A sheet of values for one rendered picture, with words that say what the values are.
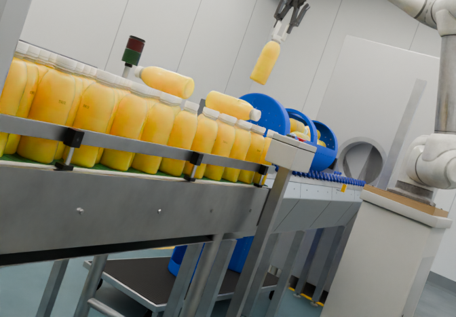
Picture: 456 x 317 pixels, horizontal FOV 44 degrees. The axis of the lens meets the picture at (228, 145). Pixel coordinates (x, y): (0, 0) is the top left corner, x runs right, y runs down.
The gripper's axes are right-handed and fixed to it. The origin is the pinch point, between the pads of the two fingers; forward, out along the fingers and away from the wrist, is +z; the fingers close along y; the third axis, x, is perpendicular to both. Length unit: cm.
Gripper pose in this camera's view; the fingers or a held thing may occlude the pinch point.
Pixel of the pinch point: (281, 31)
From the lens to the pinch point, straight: 233.8
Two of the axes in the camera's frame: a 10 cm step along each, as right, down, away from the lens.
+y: -7.9, -4.1, 4.5
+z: -4.3, 9.0, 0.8
